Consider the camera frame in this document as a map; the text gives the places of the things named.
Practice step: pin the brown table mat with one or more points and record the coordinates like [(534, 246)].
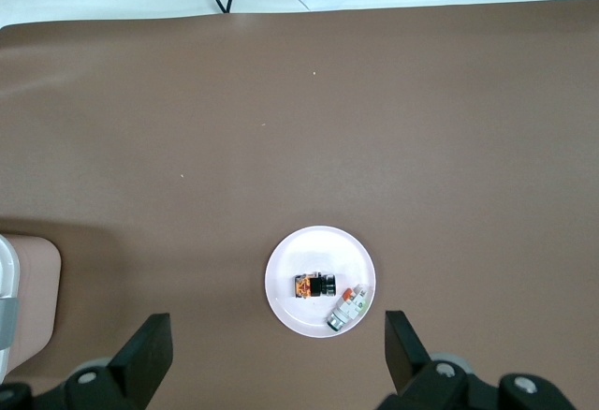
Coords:
[(299, 124)]

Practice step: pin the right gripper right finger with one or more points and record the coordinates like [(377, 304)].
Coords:
[(412, 372)]

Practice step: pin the white lidded storage box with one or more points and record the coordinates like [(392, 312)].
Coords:
[(37, 288)]

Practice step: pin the pink round plate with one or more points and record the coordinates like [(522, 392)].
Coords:
[(309, 251)]

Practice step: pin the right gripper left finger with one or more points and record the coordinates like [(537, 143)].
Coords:
[(131, 372)]

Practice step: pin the grey box latch clip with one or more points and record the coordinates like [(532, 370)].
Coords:
[(7, 323)]

